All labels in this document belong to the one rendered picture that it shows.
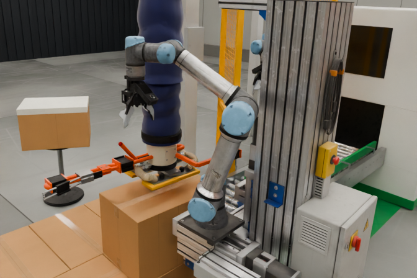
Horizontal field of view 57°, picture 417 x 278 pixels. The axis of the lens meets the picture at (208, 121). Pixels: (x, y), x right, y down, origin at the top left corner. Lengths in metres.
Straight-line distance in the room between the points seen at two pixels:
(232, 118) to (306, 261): 0.69
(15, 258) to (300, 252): 1.66
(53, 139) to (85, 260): 1.65
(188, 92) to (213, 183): 2.09
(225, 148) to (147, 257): 0.92
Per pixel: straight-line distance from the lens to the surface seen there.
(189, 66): 1.56
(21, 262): 2.57
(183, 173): 2.19
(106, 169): 2.00
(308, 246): 1.67
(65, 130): 3.81
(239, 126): 1.39
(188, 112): 3.60
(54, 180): 1.91
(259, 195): 1.78
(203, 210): 1.57
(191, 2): 3.45
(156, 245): 2.16
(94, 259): 2.48
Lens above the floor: 2.03
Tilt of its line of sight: 18 degrees down
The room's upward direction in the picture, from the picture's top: 2 degrees clockwise
